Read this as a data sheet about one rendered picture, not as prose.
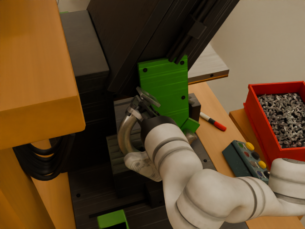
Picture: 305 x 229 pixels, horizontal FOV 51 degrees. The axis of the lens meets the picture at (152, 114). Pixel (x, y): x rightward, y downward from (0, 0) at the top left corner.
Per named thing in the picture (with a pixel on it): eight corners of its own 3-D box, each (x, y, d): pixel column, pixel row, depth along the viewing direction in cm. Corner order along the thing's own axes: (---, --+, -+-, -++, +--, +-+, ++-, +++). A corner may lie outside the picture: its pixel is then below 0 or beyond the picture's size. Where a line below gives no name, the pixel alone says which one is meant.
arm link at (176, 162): (175, 184, 58) (199, 145, 56) (213, 255, 46) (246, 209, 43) (142, 177, 55) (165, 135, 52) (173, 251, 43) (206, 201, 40)
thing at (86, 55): (101, 95, 118) (88, 8, 93) (122, 159, 97) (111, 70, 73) (51, 106, 114) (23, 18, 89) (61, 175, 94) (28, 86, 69)
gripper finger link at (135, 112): (150, 118, 61) (151, 116, 63) (131, 102, 61) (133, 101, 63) (142, 127, 61) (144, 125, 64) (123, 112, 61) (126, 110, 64)
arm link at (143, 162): (120, 160, 59) (128, 182, 54) (159, 114, 56) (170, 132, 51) (156, 178, 63) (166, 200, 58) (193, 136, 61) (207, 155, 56)
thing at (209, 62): (204, 47, 104) (206, 39, 102) (228, 77, 93) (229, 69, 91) (85, 70, 96) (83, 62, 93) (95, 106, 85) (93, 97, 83)
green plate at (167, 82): (178, 116, 89) (174, 43, 79) (189, 132, 82) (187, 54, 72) (138, 126, 87) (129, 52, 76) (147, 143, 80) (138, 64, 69)
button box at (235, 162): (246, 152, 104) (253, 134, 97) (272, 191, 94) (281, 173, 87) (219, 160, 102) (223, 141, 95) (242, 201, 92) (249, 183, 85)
